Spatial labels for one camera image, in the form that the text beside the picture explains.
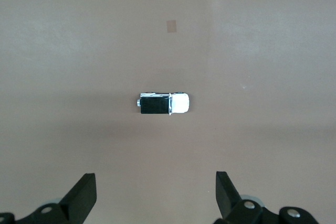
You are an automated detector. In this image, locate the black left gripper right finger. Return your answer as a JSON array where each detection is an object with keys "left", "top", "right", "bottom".
[{"left": 214, "top": 170, "right": 264, "bottom": 224}]

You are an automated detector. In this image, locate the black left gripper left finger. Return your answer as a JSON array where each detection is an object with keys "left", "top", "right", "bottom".
[{"left": 14, "top": 173, "right": 97, "bottom": 224}]

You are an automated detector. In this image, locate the white toy car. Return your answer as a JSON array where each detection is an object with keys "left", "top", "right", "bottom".
[{"left": 136, "top": 91, "right": 191, "bottom": 116}]

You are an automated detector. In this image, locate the brown tape patch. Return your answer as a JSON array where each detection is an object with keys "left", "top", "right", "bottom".
[{"left": 166, "top": 19, "right": 177, "bottom": 34}]

